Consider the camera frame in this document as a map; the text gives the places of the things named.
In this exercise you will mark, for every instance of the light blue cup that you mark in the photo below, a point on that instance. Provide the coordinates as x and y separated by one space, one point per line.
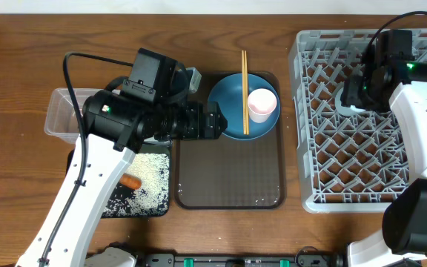
343 110

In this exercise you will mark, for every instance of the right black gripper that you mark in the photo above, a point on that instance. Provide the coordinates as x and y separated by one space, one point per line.
350 96

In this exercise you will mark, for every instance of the orange carrot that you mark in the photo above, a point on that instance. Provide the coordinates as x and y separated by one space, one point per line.
130 181

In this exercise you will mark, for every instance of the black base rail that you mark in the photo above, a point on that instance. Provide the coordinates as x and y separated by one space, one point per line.
313 259

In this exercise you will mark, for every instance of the spilled white rice grains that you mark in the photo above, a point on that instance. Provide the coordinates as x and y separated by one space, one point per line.
150 185

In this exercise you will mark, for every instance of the dark blue plate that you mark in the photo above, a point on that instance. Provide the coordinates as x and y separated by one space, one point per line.
228 94

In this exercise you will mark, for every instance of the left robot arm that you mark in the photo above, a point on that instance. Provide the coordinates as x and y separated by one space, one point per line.
116 125

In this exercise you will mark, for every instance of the pink white cup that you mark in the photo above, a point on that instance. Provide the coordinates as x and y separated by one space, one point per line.
261 104

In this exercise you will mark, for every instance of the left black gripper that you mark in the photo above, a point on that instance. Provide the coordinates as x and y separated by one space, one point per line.
195 130

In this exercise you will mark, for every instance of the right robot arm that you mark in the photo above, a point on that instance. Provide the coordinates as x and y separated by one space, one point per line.
400 86

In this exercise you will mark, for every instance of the black tray bin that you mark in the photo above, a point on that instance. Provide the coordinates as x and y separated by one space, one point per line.
154 211

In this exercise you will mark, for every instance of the brown serving tray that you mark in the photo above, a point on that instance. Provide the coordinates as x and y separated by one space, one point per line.
233 173

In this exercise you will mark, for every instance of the grey dishwasher rack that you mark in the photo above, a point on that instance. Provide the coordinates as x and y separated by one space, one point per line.
347 163

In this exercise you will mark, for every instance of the clear plastic bin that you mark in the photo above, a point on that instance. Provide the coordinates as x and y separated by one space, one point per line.
61 120

